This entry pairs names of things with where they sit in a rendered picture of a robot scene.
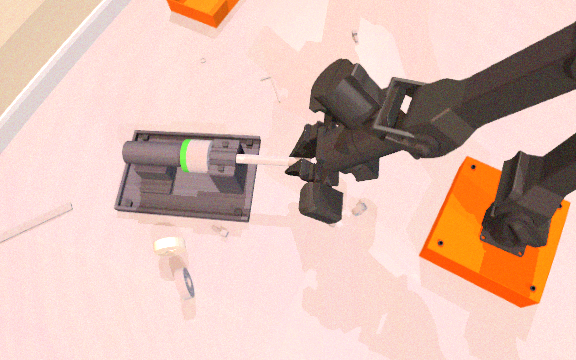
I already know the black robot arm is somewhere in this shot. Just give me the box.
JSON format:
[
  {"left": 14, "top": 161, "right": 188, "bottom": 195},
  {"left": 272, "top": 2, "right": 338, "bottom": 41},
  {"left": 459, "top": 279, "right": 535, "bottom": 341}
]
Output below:
[{"left": 311, "top": 21, "right": 576, "bottom": 257}]

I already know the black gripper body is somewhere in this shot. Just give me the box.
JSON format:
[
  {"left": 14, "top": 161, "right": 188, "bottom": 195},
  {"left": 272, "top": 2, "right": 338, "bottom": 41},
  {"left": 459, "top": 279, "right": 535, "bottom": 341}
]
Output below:
[{"left": 298, "top": 94, "right": 374, "bottom": 224}]

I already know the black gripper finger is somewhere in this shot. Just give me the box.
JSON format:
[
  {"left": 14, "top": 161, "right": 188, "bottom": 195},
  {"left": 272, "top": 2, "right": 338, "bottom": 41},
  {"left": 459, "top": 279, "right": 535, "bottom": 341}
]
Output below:
[
  {"left": 289, "top": 123, "right": 317, "bottom": 159},
  {"left": 284, "top": 158, "right": 313, "bottom": 182}
]

